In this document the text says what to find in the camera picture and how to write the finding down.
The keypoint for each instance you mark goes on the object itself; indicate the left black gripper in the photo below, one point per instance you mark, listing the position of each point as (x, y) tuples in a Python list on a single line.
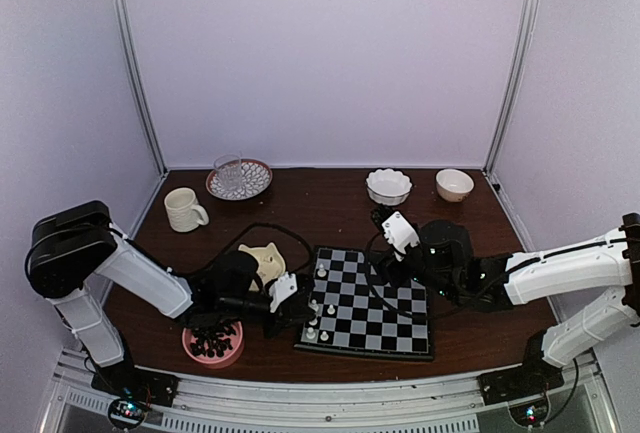
[(285, 314)]

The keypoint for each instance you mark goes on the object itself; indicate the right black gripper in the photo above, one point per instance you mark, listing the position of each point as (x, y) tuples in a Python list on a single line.
[(385, 264)]

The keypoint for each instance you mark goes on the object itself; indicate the cream cat-ear bowl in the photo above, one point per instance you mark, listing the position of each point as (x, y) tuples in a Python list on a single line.
[(268, 264)]

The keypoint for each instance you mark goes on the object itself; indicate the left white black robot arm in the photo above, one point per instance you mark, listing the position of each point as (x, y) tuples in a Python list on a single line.
[(70, 246)]

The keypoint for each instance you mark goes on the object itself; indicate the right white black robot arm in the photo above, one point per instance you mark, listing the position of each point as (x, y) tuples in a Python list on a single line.
[(610, 262)]

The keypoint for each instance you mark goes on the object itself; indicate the pile of black chess pieces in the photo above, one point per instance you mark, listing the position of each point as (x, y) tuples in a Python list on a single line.
[(212, 342)]

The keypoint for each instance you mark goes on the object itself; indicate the white chess bishop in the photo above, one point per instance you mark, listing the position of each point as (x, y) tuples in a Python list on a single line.
[(321, 271)]

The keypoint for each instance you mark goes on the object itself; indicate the pink cat-ear bowl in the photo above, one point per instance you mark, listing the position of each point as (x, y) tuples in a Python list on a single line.
[(228, 359)]

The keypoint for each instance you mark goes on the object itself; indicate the small cream bowl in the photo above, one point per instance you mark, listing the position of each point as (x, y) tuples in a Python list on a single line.
[(453, 185)]

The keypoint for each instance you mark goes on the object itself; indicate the cream ribbed mug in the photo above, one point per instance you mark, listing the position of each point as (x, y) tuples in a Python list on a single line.
[(183, 210)]

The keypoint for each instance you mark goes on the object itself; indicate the white scalloped dish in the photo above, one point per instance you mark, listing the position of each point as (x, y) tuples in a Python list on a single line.
[(388, 187)]

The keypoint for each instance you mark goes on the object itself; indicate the black white chessboard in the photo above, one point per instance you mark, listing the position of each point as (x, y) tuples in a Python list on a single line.
[(366, 323)]

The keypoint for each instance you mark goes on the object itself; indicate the patterned ceramic plate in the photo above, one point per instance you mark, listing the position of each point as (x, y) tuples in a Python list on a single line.
[(257, 177)]

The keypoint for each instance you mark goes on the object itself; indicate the clear drinking glass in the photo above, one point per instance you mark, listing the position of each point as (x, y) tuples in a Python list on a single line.
[(228, 169)]

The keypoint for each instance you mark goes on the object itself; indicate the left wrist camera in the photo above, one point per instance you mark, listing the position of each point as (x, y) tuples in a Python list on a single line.
[(282, 289)]

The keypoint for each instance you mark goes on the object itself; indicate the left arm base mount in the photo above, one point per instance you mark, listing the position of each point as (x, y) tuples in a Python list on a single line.
[(141, 385)]

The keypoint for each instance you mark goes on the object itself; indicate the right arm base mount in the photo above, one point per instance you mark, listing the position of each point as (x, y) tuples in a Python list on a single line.
[(518, 382)]

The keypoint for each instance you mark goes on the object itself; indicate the aluminium front rail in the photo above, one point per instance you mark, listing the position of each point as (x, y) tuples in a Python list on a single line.
[(451, 403)]

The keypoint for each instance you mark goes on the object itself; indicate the right aluminium frame post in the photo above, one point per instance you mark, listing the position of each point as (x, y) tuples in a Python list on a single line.
[(527, 22)]

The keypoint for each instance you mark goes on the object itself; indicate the aluminium frame post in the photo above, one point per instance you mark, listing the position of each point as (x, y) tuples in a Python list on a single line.
[(136, 85), (527, 22)]

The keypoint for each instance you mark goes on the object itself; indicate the left aluminium frame post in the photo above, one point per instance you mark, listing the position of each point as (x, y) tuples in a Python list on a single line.
[(136, 85)]

